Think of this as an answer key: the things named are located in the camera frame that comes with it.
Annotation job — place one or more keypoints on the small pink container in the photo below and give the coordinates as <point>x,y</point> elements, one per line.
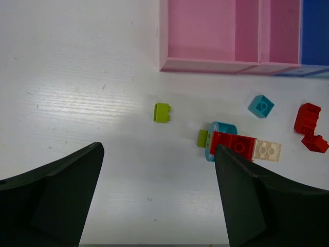
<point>279,34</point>

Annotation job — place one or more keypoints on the large pink container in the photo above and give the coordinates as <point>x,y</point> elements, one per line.
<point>209,36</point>

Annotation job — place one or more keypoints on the cream lego brick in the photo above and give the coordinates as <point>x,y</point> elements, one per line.
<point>267,151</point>

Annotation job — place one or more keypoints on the red rounded lego brick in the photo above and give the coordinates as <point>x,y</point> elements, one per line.
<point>242,145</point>

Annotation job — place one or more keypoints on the small teal square lego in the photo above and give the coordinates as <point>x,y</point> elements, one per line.
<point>261,106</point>

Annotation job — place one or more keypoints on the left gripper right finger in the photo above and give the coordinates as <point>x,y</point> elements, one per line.
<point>263,208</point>

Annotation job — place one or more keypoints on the red lego arch brick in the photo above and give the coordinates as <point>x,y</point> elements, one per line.
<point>306,120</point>

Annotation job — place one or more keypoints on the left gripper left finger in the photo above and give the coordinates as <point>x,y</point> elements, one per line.
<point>48,206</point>

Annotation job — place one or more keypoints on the purple-blue container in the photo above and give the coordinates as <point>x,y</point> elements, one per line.
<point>314,41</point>

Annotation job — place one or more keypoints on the red small lego brick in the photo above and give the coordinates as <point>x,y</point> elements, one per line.
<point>315,143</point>

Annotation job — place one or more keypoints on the teal curved lego brick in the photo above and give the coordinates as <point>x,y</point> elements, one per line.
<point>219,127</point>

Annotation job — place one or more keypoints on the small green lego brick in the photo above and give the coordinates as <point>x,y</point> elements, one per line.
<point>161,112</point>

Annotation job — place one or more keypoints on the long green lego brick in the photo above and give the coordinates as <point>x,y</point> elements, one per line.
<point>202,138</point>

